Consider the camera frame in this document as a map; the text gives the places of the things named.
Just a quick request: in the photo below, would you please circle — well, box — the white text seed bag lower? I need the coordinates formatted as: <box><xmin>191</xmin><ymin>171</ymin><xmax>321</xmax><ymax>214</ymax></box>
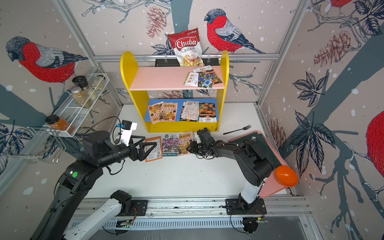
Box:
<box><xmin>180</xmin><ymin>101</ymin><xmax>200</xmax><ymax>122</ymax></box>

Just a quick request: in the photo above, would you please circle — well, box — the market stall bag lower left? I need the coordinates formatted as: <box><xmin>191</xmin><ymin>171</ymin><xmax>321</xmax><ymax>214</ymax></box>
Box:
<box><xmin>148</xmin><ymin>102</ymin><xmax>164</xmax><ymax>124</ymax></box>

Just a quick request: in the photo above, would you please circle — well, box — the chrome wire hook rack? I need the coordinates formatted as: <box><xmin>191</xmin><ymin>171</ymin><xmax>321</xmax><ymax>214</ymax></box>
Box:
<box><xmin>1</xmin><ymin>125</ymin><xmax>66</xmax><ymax>166</ymax></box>

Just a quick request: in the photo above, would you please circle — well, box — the black lid spice jar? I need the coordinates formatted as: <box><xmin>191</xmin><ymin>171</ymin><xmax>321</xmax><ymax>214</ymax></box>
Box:
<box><xmin>72</xmin><ymin>76</ymin><xmax>97</xmax><ymax>101</ymax></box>

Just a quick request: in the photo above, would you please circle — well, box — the blue flower seed bag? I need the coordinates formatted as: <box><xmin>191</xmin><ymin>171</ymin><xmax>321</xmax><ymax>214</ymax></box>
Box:
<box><xmin>184</xmin><ymin>71</ymin><xmax>222</xmax><ymax>89</ymax></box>

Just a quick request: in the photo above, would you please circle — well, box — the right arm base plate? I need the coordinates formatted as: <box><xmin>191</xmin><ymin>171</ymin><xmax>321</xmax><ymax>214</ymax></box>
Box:
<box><xmin>225</xmin><ymin>198</ymin><xmax>267</xmax><ymax>216</ymax></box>

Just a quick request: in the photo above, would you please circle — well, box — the clear spice jar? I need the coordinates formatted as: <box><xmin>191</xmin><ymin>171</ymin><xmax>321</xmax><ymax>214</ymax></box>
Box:
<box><xmin>91</xmin><ymin>75</ymin><xmax>105</xmax><ymax>91</ymax></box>

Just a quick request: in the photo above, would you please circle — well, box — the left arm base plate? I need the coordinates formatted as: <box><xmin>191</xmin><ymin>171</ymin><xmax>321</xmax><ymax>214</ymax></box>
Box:
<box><xmin>118</xmin><ymin>200</ymin><xmax>149</xmax><ymax>217</ymax></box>

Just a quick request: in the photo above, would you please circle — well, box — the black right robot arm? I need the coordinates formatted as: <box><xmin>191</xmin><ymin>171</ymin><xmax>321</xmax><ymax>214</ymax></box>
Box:
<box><xmin>187</xmin><ymin>128</ymin><xmax>281</xmax><ymax>213</ymax></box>

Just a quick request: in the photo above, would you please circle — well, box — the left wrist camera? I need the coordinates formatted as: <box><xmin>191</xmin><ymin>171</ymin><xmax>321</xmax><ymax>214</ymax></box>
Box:
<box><xmin>118</xmin><ymin>120</ymin><xmax>138</xmax><ymax>147</ymax></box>

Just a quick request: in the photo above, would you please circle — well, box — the black plastic fork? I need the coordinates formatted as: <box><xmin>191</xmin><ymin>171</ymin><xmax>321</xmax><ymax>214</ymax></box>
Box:
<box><xmin>223</xmin><ymin>125</ymin><xmax>252</xmax><ymax>135</ymax></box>

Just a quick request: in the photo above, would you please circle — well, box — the white wire spice rack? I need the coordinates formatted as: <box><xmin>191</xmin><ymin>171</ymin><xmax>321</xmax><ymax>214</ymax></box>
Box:
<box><xmin>46</xmin><ymin>74</ymin><xmax>110</xmax><ymax>138</ymax></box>

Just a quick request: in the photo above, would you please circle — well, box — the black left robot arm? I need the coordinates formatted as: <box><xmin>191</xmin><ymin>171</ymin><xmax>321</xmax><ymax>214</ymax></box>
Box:
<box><xmin>31</xmin><ymin>131</ymin><xmax>157</xmax><ymax>240</ymax></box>

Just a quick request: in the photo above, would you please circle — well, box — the orange flower seed bag lower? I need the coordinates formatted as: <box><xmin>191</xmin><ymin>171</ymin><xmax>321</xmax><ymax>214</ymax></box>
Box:
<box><xmin>199</xmin><ymin>103</ymin><xmax>217</xmax><ymax>123</ymax></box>

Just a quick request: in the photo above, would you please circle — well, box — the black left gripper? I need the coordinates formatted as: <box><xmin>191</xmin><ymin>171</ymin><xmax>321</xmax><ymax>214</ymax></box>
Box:
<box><xmin>98</xmin><ymin>133</ymin><xmax>157</xmax><ymax>168</ymax></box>

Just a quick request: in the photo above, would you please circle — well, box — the orange sauce jar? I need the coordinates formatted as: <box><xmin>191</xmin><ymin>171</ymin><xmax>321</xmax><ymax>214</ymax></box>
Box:
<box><xmin>45</xmin><ymin>115</ymin><xmax>75</xmax><ymax>134</ymax></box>

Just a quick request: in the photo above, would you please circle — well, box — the pink tray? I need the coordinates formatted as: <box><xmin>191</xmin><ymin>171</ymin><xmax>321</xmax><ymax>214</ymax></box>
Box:
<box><xmin>229</xmin><ymin>130</ymin><xmax>289</xmax><ymax>199</ymax></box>

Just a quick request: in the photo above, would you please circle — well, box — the silver lid spice jar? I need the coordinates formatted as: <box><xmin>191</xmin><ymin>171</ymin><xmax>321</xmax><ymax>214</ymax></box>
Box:
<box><xmin>70</xmin><ymin>86</ymin><xmax>92</xmax><ymax>109</ymax></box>

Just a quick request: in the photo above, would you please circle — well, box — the purple flower seed bag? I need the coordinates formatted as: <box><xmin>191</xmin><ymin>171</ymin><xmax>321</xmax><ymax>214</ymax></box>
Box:
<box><xmin>162</xmin><ymin>133</ymin><xmax>179</xmax><ymax>157</ymax></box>

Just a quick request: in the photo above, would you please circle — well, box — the orange white seed bag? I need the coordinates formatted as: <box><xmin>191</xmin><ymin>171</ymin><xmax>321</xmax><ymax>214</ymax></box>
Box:
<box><xmin>145</xmin><ymin>136</ymin><xmax>163</xmax><ymax>162</ymax></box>

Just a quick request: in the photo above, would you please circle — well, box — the orange flower seed bag top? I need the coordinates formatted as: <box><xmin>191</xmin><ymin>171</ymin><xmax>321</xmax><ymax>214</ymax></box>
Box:
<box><xmin>193</xmin><ymin>66</ymin><xmax>214</xmax><ymax>73</ymax></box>

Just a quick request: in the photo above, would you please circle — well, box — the yellow two-tier shelf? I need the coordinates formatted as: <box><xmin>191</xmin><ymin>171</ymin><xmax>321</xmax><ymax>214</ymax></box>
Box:
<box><xmin>120</xmin><ymin>51</ymin><xmax>230</xmax><ymax>133</ymax></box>

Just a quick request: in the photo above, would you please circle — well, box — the red Chuba chips bag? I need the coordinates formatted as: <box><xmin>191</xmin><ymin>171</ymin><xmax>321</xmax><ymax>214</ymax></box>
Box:
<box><xmin>168</xmin><ymin>29</ymin><xmax>204</xmax><ymax>67</ymax></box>

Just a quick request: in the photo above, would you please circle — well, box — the orange flower seed bag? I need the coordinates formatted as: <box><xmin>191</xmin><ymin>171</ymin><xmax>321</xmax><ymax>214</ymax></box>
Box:
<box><xmin>199</xmin><ymin>103</ymin><xmax>217</xmax><ymax>123</ymax></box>
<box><xmin>193</xmin><ymin>66</ymin><xmax>214</xmax><ymax>73</ymax></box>

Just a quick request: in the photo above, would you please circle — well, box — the black wall bracket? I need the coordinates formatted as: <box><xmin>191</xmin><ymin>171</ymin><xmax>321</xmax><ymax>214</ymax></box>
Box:
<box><xmin>155</xmin><ymin>58</ymin><xmax>220</xmax><ymax>67</ymax></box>

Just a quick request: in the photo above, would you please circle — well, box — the market stall seed bag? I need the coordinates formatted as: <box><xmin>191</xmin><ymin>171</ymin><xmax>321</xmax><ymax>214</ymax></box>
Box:
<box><xmin>178</xmin><ymin>131</ymin><xmax>194</xmax><ymax>156</ymax></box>

